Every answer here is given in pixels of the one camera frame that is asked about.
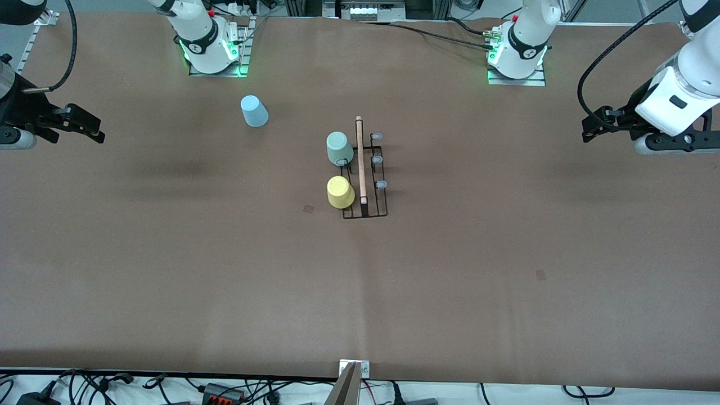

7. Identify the black wire cup holder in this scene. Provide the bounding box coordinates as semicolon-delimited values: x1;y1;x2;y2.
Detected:
336;115;389;220

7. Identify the pale green plastic cup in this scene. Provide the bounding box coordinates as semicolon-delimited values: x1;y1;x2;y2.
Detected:
326;131;355;165

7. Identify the yellow plastic cup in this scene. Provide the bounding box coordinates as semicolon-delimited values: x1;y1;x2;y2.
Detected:
327;175;356;209

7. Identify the light blue plastic cup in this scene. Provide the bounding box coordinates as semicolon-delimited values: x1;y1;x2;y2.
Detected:
240;94;269;128

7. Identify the white socket strip with plugs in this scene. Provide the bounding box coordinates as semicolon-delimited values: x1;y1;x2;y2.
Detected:
217;0;265;17

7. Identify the white power strip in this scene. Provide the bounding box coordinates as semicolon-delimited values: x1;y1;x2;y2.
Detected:
336;0;407;22

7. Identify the black power adapter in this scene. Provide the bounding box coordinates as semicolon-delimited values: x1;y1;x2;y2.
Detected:
16;391;61;405

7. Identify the large table cover sheet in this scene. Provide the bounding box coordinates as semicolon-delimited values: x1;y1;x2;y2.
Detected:
0;12;720;390

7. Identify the orange lever connector block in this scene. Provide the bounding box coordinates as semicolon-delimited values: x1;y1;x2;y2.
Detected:
202;383;246;403

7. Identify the perforated aluminium rail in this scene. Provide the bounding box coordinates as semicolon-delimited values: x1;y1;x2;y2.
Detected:
16;25;41;74

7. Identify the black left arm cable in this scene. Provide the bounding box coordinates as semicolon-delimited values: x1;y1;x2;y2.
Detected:
578;0;684;127

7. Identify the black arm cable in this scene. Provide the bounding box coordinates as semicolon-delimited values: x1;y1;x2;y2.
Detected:
22;0;78;95
578;0;684;127

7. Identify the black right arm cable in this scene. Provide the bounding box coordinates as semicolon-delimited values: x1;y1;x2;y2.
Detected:
22;0;78;95

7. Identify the aluminium arm base plate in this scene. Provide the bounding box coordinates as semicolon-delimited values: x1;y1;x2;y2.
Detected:
188;16;251;78
487;61;547;87

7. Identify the black base power cable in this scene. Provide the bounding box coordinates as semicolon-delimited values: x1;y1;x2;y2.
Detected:
360;19;501;52

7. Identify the dark equipment frame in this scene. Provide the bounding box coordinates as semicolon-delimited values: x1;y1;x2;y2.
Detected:
284;0;452;22

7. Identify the black tangled cable bundle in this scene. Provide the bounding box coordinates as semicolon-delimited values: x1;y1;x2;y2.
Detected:
56;368;136;405

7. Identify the thin black cable loop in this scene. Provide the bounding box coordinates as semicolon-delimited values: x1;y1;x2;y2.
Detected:
562;385;615;398

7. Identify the small grey metal bracket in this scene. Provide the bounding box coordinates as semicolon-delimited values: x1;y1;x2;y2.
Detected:
339;359;371;379

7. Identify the black plug with cable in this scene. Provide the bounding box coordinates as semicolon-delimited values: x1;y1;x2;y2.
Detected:
388;381;439;405

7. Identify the brown slanted post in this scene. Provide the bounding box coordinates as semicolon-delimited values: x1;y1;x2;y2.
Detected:
325;362;362;405

